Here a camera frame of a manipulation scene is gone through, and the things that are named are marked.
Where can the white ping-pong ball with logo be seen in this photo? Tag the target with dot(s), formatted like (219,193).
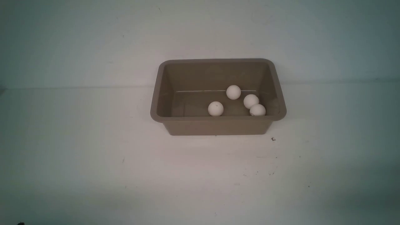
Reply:
(215,109)

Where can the plain white ping-pong ball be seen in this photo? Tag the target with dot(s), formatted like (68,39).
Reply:
(257,110)

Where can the white ping-pong ball in bin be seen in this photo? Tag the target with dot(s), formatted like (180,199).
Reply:
(250,100)

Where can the tan plastic bin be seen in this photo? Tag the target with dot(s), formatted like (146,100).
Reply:
(198,97)

